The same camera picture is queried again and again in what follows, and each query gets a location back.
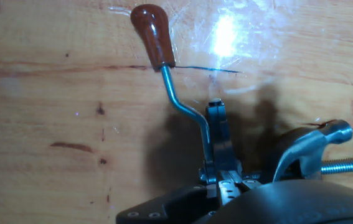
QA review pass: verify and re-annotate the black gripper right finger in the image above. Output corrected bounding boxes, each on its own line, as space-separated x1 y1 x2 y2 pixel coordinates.
225 123 261 197

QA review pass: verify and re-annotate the hammer with wooden handle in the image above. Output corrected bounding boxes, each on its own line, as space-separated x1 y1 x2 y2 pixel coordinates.
271 119 353 183

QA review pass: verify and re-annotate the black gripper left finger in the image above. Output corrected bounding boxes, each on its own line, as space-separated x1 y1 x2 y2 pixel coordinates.
116 98 236 224

